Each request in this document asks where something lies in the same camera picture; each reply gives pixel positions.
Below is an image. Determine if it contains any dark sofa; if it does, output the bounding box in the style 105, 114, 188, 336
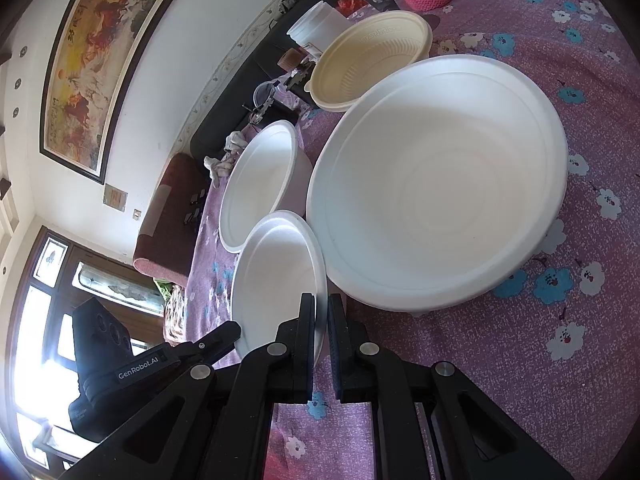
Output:
190, 0, 361, 161

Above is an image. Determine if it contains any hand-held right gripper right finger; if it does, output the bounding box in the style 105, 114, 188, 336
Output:
327, 292, 576, 480

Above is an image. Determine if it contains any large white foam bowl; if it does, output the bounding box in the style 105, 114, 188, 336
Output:
306, 55, 570, 317

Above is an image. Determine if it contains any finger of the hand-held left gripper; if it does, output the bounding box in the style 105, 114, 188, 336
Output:
166, 321, 242, 367

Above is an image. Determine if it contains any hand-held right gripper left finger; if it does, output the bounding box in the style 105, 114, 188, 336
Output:
60, 292, 318, 480

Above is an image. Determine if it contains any white plastic jar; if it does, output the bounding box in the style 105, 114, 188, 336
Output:
286, 1, 358, 58

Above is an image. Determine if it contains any small white foam bowl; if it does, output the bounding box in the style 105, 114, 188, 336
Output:
231, 210, 328, 368
218, 120, 315, 254

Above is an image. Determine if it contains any white crumpled cloth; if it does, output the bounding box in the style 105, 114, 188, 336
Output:
202, 131, 248, 181

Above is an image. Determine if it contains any beige plastic bowl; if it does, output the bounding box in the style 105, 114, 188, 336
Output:
304, 10, 434, 113

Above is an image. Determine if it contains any wooden framed glass door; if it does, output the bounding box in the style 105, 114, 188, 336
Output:
0, 225, 166, 471

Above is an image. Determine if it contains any black can with red label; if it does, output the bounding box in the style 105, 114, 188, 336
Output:
280, 57, 318, 93

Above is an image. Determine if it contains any purple floral tablecloth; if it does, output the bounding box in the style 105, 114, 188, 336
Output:
162, 0, 640, 480

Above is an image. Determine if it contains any cork stopper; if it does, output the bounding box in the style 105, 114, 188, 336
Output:
278, 47, 303, 72

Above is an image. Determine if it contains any framed wall painting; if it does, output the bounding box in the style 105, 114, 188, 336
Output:
39, 0, 182, 186

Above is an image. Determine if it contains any red upholstered seat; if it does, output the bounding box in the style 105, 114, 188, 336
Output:
132, 154, 216, 288

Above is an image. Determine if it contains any black can with gear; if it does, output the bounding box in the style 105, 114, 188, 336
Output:
242, 80, 301, 126

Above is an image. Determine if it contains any wicker basket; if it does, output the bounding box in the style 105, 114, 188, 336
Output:
157, 280, 188, 346

